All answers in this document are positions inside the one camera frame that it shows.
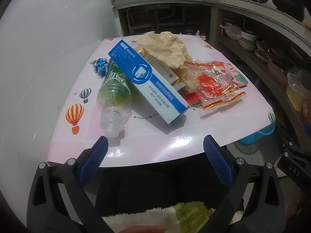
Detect blue plastic basket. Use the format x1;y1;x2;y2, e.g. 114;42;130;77
237;121;277;147

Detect blue white toothpaste box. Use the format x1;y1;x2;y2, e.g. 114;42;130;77
107;39;190;125

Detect beige paper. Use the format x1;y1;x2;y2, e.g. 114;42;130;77
132;31;202;95

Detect stack of plates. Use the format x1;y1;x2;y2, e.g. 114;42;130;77
254;41;275;62

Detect clear bag with yellow contents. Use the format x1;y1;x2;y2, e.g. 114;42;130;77
285;67;311;112

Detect white green fuzzy robe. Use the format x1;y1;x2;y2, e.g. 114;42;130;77
101;200;243;233

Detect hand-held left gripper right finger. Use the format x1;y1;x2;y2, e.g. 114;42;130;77
202;135;286;233

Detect stack of white bowls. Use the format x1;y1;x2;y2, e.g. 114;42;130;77
239;29;258;51

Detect person's left hand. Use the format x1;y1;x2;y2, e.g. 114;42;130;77
116;225;167;233

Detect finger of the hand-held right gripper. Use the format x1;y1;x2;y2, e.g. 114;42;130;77
279;137;311;162

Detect grey concrete kitchen counter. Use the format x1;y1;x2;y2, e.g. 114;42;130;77
112;0;311;131

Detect pink printed table cover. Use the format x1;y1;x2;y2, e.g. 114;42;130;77
47;35;276;168

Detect green plastic bottle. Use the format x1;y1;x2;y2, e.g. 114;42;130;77
97;58;136;139

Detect red gold clear wrapper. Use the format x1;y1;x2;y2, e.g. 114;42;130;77
183;61;246;111

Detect blue foil wrapper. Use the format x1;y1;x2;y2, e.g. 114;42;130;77
89;58;108;76

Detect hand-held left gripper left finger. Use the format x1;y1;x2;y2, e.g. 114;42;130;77
27;136;114;233

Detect white plastic bag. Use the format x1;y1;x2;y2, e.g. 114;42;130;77
224;23;242;40

